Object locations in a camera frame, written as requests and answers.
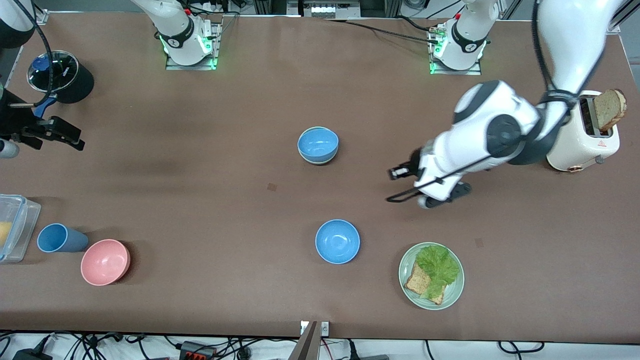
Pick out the pink bowl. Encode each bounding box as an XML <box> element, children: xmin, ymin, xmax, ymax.
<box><xmin>80</xmin><ymin>239</ymin><xmax>132</xmax><ymax>287</ymax></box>

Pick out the green lettuce leaf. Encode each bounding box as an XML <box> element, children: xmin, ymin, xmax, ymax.
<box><xmin>416</xmin><ymin>244</ymin><xmax>460</xmax><ymax>300</ymax></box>

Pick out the black cable on table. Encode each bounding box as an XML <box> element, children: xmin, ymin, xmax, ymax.
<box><xmin>325</xmin><ymin>17</ymin><xmax>443</xmax><ymax>45</ymax></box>

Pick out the black looped floor cable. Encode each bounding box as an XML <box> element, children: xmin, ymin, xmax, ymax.
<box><xmin>497</xmin><ymin>341</ymin><xmax>545</xmax><ymax>355</ymax></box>

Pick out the black pot blue handle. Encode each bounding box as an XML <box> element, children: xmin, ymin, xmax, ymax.
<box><xmin>26</xmin><ymin>50</ymin><xmax>95</xmax><ymax>119</ymax></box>

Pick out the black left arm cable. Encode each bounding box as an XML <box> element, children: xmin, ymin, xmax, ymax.
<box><xmin>385</xmin><ymin>0</ymin><xmax>601</xmax><ymax>204</ymax></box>

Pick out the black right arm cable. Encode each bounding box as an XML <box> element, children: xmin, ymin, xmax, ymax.
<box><xmin>12</xmin><ymin>0</ymin><xmax>54</xmax><ymax>108</ymax></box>

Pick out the brown bread slice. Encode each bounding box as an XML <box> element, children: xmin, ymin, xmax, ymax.
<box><xmin>404</xmin><ymin>262</ymin><xmax>446</xmax><ymax>306</ymax></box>

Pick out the cream white toaster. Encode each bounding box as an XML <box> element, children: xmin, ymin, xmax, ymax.
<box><xmin>546</xmin><ymin>90</ymin><xmax>621</xmax><ymax>173</ymax></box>

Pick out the clear plastic container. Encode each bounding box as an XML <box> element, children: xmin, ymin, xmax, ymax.
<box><xmin>0</xmin><ymin>194</ymin><xmax>42</xmax><ymax>264</ymax></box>

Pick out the green bowl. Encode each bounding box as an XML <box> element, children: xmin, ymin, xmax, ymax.
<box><xmin>298</xmin><ymin>126</ymin><xmax>339</xmax><ymax>166</ymax></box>

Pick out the black red power device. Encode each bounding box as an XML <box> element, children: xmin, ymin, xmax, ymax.
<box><xmin>179</xmin><ymin>341</ymin><xmax>217</xmax><ymax>360</ymax></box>

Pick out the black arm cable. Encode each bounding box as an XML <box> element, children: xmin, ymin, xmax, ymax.
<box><xmin>385</xmin><ymin>0</ymin><xmax>601</xmax><ymax>204</ymax></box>
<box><xmin>12</xmin><ymin>0</ymin><xmax>54</xmax><ymax>108</ymax></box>

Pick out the green plate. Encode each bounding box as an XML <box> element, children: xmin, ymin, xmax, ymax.
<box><xmin>398</xmin><ymin>242</ymin><xmax>465</xmax><ymax>311</ymax></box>

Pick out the blue cup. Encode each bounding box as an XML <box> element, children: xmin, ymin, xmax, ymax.
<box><xmin>37</xmin><ymin>223</ymin><xmax>90</xmax><ymax>253</ymax></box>

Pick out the grey camera pole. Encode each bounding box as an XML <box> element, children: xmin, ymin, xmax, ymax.
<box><xmin>288</xmin><ymin>321</ymin><xmax>321</xmax><ymax>360</ymax></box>

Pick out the brown toast slice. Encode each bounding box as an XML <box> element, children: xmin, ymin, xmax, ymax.
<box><xmin>593</xmin><ymin>89</ymin><xmax>628</xmax><ymax>133</ymax></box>

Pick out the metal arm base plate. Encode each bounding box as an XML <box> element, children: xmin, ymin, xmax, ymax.
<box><xmin>165</xmin><ymin>22</ymin><xmax>221</xmax><ymax>71</ymax></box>
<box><xmin>429</xmin><ymin>25</ymin><xmax>483</xmax><ymax>76</ymax></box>

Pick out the grey power strip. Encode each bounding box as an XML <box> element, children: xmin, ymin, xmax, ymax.
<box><xmin>287</xmin><ymin>0</ymin><xmax>361</xmax><ymax>19</ymax></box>

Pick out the glass lid blue knob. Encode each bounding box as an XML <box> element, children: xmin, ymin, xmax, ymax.
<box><xmin>27</xmin><ymin>50</ymin><xmax>80</xmax><ymax>94</ymax></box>

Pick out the blue bowl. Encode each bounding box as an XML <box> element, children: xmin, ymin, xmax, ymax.
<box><xmin>315</xmin><ymin>219</ymin><xmax>361</xmax><ymax>265</ymax></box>
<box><xmin>297</xmin><ymin>127</ymin><xmax>339</xmax><ymax>163</ymax></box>

